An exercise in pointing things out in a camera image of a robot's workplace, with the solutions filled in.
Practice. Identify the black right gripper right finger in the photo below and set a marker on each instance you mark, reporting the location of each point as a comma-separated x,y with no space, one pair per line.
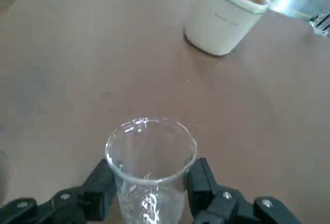
203,188

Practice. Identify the clear glass measuring cup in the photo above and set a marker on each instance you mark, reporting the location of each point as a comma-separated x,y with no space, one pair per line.
149,198

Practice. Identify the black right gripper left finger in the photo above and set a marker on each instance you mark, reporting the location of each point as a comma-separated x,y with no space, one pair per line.
98,188

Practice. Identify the beige lidded trash can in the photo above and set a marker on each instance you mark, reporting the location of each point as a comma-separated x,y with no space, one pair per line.
219,28

